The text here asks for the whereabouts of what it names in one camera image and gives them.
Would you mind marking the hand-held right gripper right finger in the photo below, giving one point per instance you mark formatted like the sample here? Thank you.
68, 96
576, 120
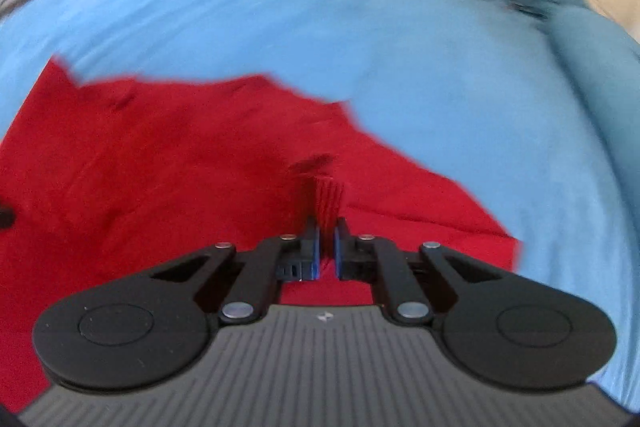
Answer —
338, 254

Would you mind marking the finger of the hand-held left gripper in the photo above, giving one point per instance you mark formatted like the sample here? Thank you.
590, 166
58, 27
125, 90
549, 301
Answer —
5, 217

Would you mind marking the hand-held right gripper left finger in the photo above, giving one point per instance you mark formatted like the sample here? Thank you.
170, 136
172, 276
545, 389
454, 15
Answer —
314, 252

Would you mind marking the red garment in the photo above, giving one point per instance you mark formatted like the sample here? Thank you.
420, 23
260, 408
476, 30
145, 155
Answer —
165, 167

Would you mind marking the blue bed sheet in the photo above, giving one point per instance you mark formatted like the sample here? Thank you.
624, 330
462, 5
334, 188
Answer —
310, 27

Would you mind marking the teal pillow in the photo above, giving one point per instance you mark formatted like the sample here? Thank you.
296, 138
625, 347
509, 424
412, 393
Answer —
575, 32

